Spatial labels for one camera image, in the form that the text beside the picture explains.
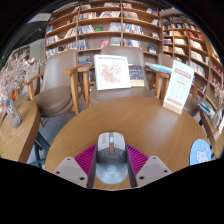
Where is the light blue round mouse pad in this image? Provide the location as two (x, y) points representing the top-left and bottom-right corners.
(189, 138), (212, 167)

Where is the stack of books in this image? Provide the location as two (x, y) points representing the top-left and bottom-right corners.
(197, 99), (218, 120)

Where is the wide wooden bookshelf with books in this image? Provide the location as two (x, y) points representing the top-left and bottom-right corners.
(44, 0), (161, 61)

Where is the white and red sign card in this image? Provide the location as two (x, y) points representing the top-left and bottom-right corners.
(162, 59), (195, 115)

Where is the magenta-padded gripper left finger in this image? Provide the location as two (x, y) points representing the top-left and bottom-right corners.
(52, 143), (98, 189)

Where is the white framed floral picture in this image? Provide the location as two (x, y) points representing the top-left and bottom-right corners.
(93, 54), (132, 92)

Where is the dark cover book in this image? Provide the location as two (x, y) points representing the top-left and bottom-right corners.
(128, 64), (145, 88)

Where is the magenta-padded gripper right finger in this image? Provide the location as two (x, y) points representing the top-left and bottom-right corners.
(125, 143), (173, 189)

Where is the light blue book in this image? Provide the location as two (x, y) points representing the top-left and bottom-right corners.
(144, 62), (174, 75)

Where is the curved wooden bookshelf with books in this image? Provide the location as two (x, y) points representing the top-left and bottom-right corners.
(159, 14), (224, 108)

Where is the grey computer mouse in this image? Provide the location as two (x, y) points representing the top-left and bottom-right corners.
(95, 131), (130, 185)

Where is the glass vase with dried flowers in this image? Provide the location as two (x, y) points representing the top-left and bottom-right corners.
(0, 56), (44, 129)
(211, 84), (224, 129)

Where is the taupe armchair with wooden arms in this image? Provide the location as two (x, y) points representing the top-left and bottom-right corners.
(158, 53), (201, 118)
(77, 45), (168, 106)
(18, 49), (84, 118)

